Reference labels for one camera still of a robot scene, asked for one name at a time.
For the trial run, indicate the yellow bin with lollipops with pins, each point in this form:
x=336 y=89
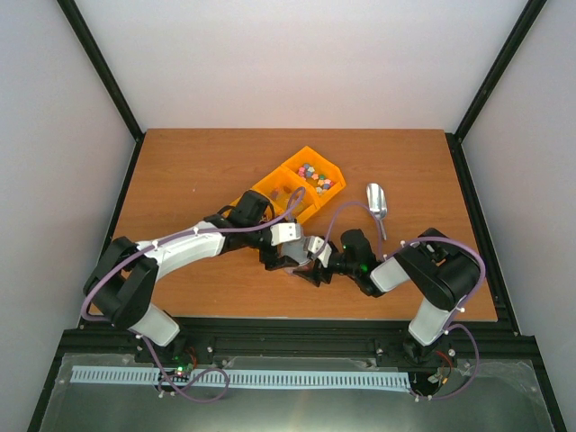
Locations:
x=236 y=202

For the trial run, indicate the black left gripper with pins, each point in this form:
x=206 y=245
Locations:
x=267 y=259

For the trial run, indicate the clear plastic cup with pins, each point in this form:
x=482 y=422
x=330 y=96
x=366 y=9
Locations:
x=301 y=271

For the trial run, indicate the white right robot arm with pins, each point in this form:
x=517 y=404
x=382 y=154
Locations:
x=446 y=272

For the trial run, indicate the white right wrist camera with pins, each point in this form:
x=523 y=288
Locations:
x=320 y=250

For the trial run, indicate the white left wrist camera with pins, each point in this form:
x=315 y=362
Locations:
x=285 y=232

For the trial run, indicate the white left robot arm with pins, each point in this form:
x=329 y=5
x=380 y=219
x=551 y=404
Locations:
x=120 y=288

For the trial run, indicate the round clear cup lid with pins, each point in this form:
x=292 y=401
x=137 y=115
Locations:
x=297 y=250

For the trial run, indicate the yellow bin with star candies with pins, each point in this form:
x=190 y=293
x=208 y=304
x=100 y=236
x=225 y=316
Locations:
x=323 y=178

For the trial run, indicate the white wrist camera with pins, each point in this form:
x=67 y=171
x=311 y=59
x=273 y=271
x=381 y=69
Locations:
x=285 y=232
x=320 y=250

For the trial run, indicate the silver metal scoop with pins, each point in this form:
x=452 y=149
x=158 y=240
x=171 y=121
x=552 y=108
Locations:
x=377 y=205

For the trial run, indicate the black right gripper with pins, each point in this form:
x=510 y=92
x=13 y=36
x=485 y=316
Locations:
x=314 y=276

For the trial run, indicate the yellow bin with popsicle candies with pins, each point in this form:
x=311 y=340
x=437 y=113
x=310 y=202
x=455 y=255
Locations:
x=278 y=187

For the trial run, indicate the black aluminium frame rail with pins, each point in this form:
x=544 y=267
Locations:
x=300 y=337

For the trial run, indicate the light blue slotted cable duct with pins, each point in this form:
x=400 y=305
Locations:
x=254 y=379

